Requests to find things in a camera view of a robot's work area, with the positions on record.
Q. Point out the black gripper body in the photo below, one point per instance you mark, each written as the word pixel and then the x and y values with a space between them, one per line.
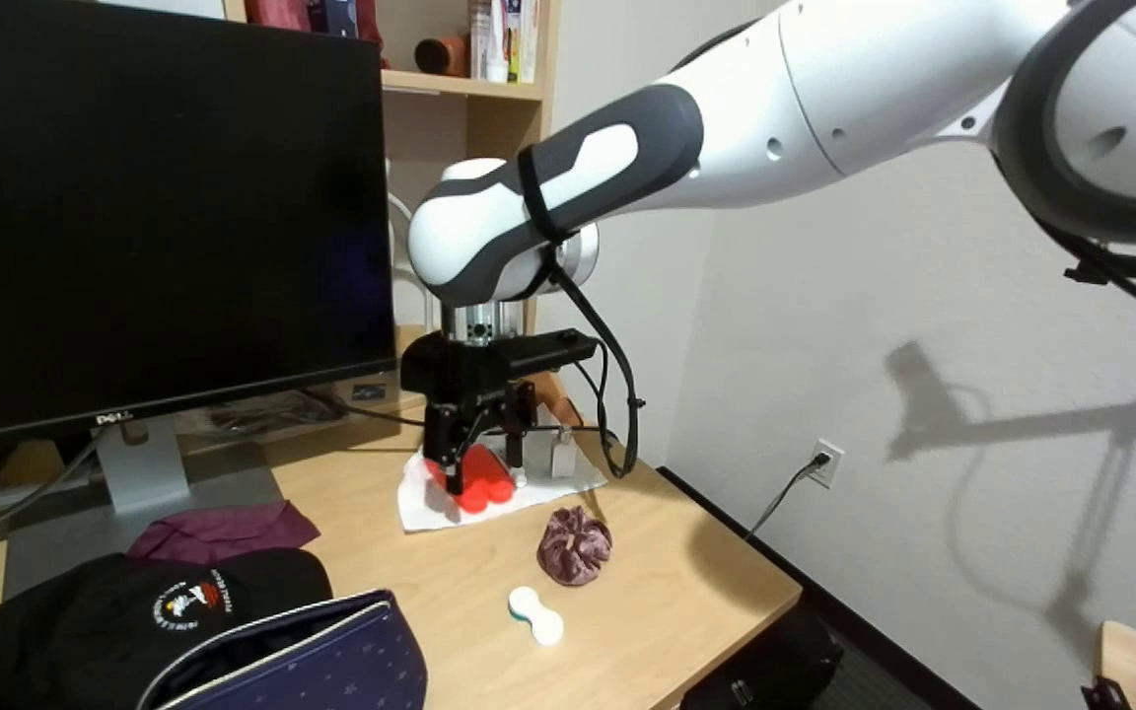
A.
pixel 464 377

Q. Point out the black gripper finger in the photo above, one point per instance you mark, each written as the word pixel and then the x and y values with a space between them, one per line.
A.
pixel 518 435
pixel 444 454

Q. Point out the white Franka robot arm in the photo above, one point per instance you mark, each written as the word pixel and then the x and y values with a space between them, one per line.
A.
pixel 788 120

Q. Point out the white contact lens case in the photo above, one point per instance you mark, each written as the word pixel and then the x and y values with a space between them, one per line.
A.
pixel 532 615

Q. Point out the maroon scrunchie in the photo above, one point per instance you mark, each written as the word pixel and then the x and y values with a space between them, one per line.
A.
pixel 571 544

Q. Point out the purple cloth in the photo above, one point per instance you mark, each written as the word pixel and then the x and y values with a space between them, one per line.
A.
pixel 227 534

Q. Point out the navy zip pouch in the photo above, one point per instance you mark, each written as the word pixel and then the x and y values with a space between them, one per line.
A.
pixel 318 665

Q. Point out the wooden shelf unit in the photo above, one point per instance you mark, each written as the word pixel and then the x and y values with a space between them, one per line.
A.
pixel 464 83

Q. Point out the silver monitor stand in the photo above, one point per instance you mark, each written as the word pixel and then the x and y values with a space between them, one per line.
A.
pixel 138 468

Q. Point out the small dark cylinder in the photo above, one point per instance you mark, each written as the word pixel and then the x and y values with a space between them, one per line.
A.
pixel 439 57

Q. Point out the white and red box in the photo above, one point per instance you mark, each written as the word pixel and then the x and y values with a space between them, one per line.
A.
pixel 514 39

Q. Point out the black computer monitor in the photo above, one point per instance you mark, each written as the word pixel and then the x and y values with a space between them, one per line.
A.
pixel 135 199

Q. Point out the dark can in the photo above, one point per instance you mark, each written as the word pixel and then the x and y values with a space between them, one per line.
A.
pixel 332 17

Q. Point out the red bag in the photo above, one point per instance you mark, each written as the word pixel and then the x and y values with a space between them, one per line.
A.
pixel 276 12

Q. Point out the black cap white logo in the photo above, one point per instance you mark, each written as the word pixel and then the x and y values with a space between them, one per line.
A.
pixel 69 615

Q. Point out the white wall outlet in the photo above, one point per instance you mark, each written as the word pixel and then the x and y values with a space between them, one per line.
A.
pixel 827 464

